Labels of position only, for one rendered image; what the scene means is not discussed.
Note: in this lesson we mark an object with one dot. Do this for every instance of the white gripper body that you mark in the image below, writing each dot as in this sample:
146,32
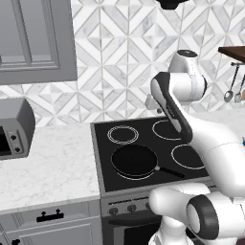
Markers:
151,102

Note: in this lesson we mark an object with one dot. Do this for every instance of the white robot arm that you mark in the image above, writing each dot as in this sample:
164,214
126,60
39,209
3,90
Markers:
220,153

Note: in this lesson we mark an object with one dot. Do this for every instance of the grey stove knob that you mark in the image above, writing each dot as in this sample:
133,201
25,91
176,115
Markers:
131,208
113,211
147,205

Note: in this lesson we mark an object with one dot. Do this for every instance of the grey stove control panel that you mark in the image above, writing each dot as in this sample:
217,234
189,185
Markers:
122,204

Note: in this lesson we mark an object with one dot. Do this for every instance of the black frying pan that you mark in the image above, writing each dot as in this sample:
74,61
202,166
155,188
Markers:
134,160

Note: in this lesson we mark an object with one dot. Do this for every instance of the black glass hob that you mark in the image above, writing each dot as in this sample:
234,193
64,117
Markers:
105,153

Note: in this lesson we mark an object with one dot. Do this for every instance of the grey hanging ladle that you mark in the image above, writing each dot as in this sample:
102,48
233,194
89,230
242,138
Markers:
229,95

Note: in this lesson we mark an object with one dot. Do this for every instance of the grey hanging spatula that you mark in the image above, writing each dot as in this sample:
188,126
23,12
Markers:
238,95

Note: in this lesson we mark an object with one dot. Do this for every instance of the orange round object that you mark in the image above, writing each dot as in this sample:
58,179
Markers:
243,94

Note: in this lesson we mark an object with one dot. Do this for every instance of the blue object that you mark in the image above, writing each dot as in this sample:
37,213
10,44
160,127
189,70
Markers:
243,141

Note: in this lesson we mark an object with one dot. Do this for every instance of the brown wooden shelf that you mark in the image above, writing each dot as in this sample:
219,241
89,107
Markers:
234,52

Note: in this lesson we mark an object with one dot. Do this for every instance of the black range hood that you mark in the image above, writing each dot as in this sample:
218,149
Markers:
170,3

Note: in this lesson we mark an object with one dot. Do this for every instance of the black oven door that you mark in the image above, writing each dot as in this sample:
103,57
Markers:
137,234

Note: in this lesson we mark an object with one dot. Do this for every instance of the grey drawer front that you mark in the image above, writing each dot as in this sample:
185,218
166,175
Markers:
76,210

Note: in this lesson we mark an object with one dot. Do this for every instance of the grey upper cupboard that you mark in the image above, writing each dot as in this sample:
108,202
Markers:
35,38

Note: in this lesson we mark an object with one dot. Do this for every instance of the grey toaster oven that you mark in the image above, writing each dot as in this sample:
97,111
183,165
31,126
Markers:
16,127

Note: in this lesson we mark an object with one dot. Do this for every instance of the grey cupboard door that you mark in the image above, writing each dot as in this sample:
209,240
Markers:
63,234

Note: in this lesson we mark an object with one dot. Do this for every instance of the grey tool rail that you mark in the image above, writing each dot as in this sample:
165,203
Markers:
237,64

